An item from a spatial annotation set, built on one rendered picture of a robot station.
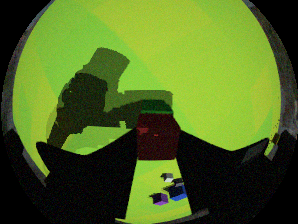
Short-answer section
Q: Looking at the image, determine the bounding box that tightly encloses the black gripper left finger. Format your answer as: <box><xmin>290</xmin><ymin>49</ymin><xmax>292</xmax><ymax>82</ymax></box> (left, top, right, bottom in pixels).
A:
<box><xmin>36</xmin><ymin>127</ymin><xmax>138</xmax><ymax>220</ymax></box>

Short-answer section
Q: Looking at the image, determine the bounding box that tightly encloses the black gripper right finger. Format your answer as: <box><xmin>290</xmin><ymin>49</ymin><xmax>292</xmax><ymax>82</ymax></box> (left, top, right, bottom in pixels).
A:
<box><xmin>176</xmin><ymin>129</ymin><xmax>270</xmax><ymax>214</ymax></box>

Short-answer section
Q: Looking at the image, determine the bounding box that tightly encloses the blue block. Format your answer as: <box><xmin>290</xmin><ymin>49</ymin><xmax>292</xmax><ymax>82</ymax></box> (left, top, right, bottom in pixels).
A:
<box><xmin>169</xmin><ymin>185</ymin><xmax>188</xmax><ymax>201</ymax></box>

